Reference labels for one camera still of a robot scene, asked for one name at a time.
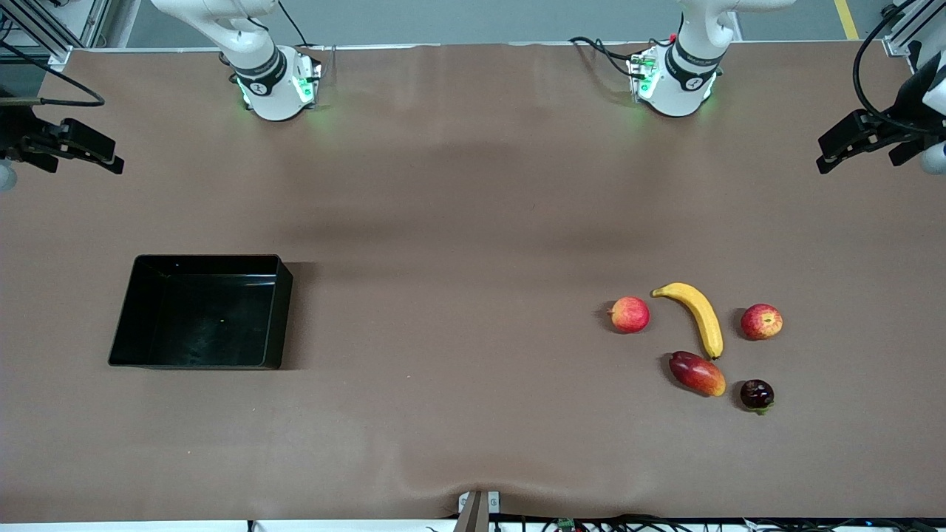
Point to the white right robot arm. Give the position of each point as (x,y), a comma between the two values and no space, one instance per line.
(270,81)

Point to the small green connector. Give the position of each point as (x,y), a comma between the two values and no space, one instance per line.
(567,524)

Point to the aluminium frame profile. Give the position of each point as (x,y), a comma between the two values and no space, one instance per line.
(52,29)
(920,26)

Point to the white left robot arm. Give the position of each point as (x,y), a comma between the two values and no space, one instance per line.
(684,81)

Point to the dark purple mangosteen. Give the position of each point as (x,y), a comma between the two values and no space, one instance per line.
(757,394)

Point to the brown table mat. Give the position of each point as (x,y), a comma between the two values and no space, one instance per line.
(443,406)

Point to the yellow banana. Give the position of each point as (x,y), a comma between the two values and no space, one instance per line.
(702,314)

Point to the red pomegranate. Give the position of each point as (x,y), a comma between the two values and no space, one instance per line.
(630,315)

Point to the red yellow mango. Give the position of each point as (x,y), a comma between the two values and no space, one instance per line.
(697,373)

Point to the red yellow apple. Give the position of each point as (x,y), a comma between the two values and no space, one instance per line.
(761,322)

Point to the brown mount post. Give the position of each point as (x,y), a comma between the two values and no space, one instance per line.
(473,517)

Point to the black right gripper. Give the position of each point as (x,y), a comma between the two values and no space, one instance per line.
(16,130)

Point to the grey metal bracket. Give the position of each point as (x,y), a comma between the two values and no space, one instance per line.
(494,502)

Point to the black rectangular plastic tray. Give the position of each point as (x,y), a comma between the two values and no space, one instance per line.
(199,318)

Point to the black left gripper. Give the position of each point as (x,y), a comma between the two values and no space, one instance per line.
(897,123)

